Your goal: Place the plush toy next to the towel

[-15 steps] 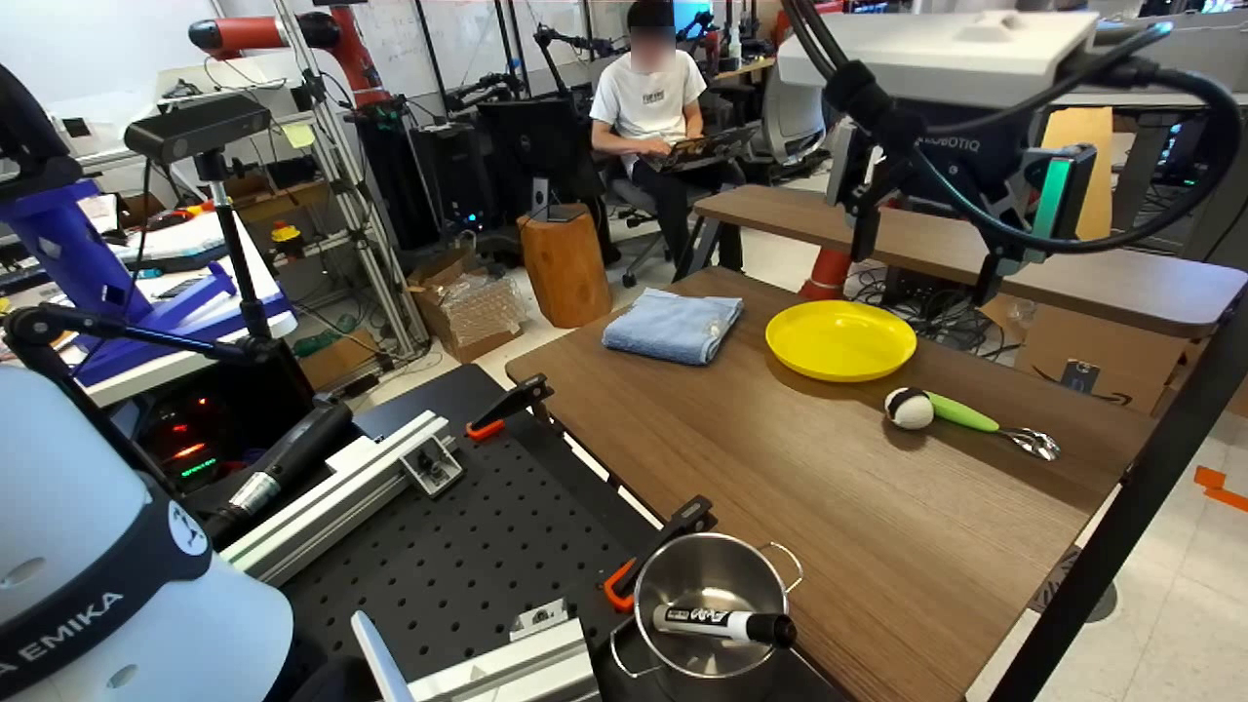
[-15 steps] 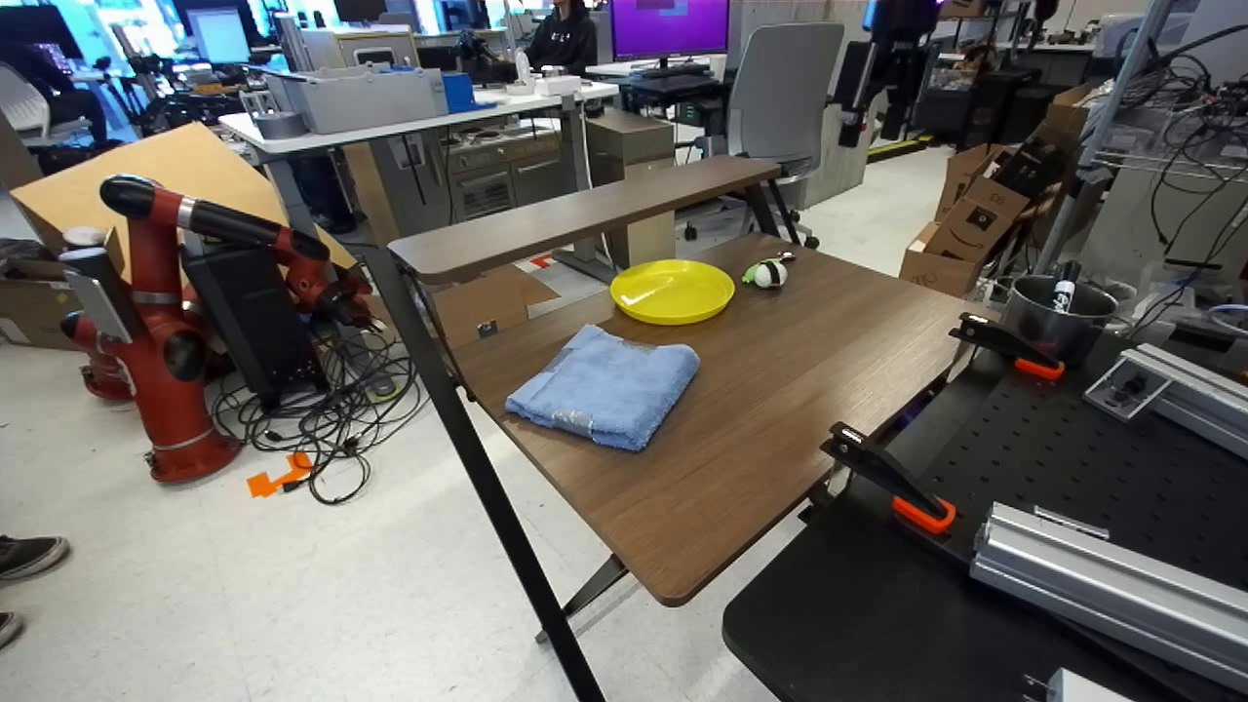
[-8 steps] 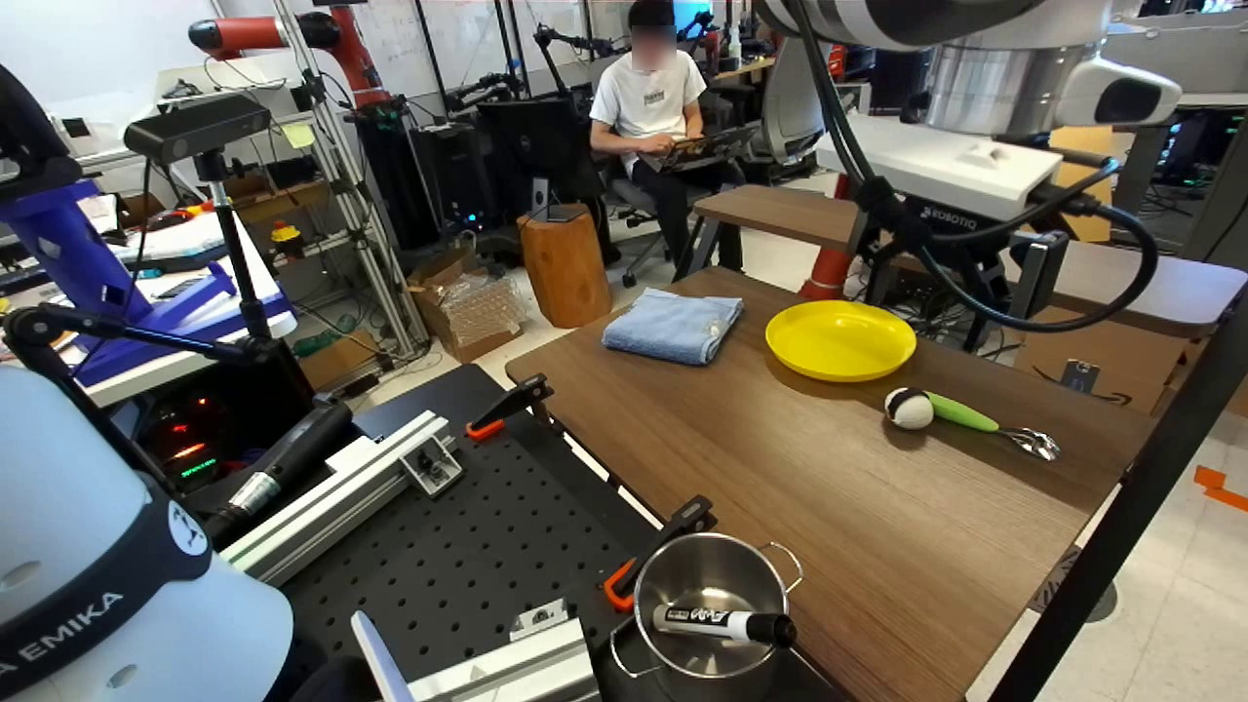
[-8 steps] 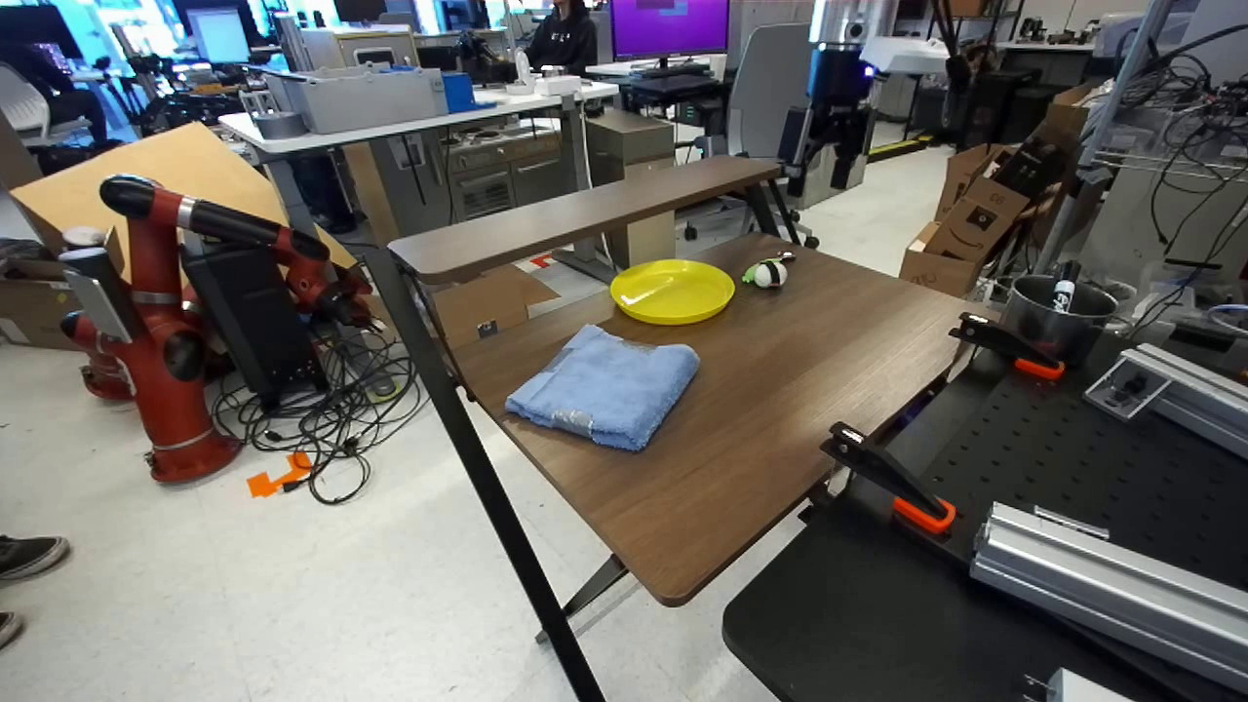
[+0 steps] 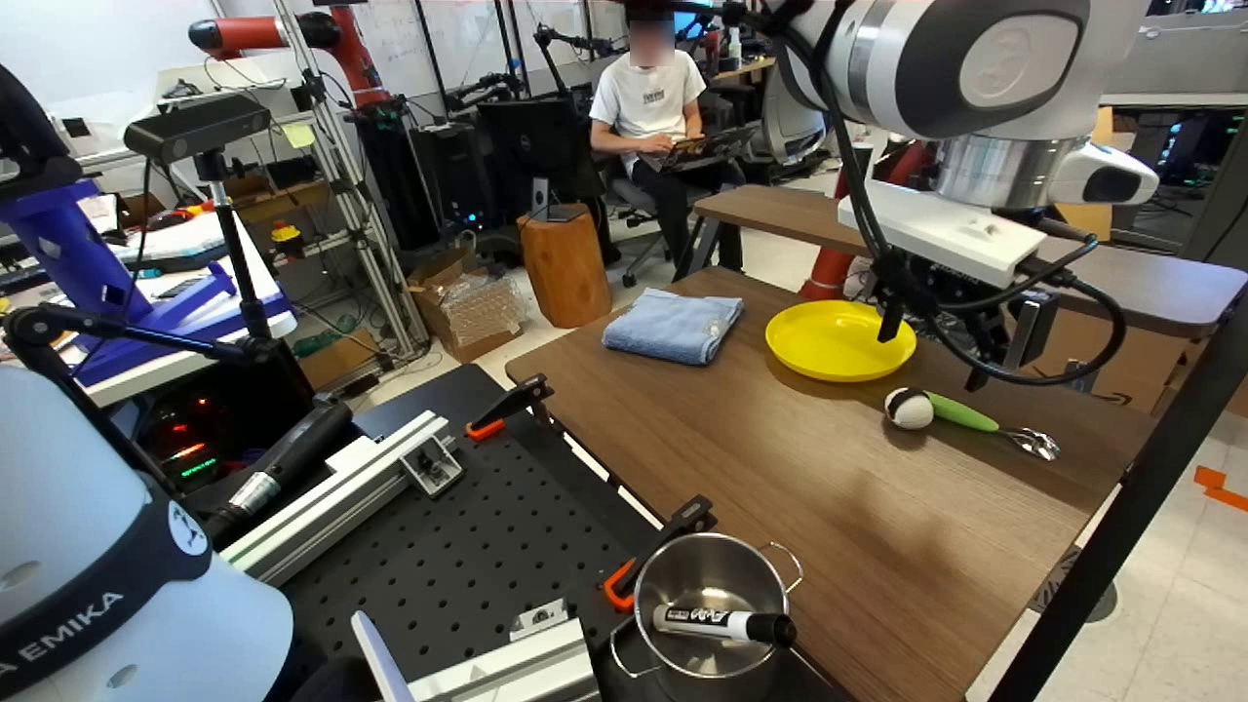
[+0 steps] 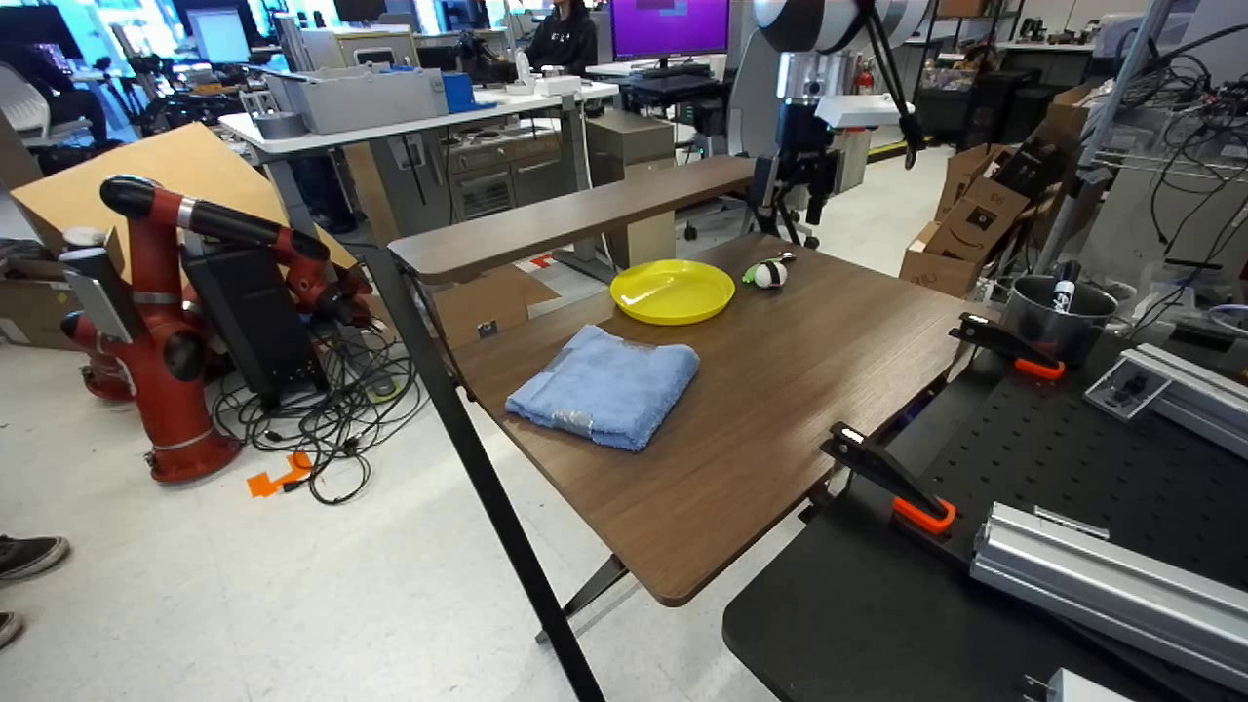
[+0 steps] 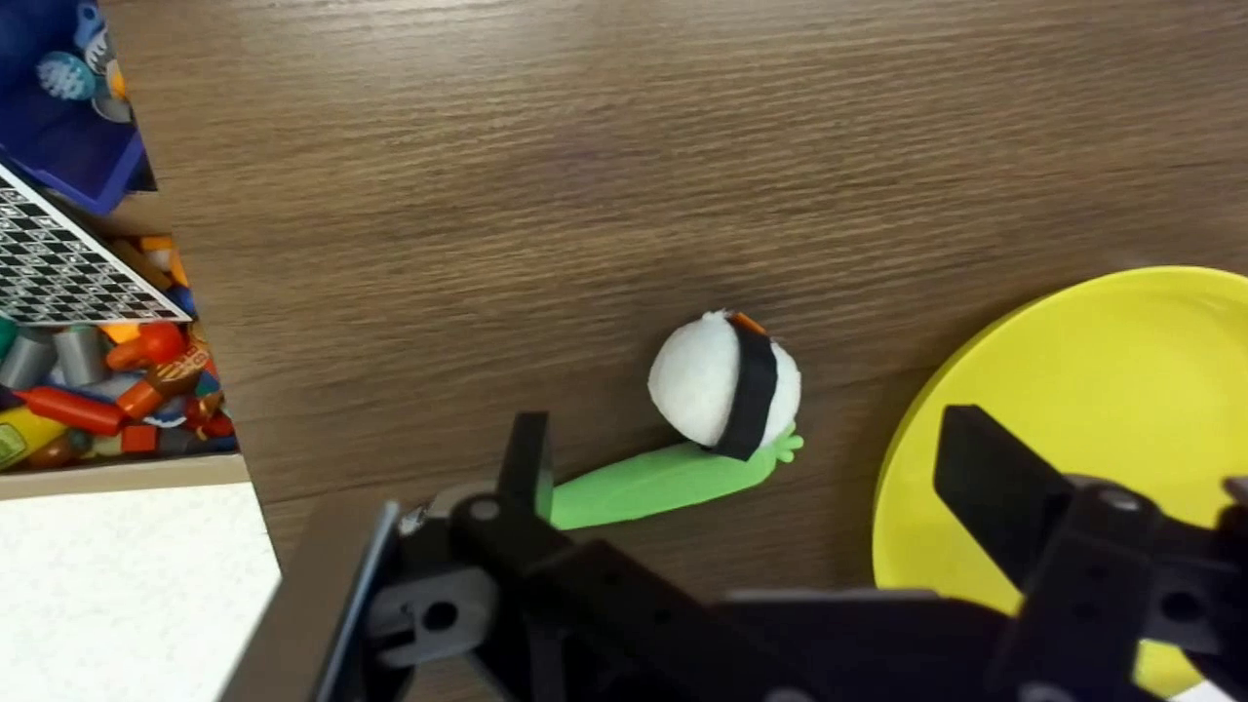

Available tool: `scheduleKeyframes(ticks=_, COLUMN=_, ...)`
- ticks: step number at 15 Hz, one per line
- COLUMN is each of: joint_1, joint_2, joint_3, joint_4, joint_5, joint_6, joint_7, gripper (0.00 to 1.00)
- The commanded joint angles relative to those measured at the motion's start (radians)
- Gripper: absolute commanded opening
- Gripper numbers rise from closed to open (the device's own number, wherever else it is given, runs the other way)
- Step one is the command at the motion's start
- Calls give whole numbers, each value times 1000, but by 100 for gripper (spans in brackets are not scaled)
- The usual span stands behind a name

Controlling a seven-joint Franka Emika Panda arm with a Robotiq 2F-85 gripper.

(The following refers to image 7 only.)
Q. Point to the blue plastic toy bin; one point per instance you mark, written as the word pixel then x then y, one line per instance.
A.
pixel 50 142

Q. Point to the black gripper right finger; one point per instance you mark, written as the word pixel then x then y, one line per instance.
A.
pixel 1001 472

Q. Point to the cardboard box of toys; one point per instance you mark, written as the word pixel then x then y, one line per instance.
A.
pixel 117 393

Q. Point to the yellow plate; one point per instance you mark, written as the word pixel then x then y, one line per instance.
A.
pixel 1106 376

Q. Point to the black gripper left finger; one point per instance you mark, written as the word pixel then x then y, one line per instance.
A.
pixel 530 457

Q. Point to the green toy vegetable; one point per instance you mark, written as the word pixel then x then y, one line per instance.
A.
pixel 650 489

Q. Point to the white sushi plush toy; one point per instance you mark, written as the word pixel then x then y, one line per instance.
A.
pixel 695 385

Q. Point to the grey white patterned sheet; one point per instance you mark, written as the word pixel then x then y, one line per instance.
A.
pixel 58 276

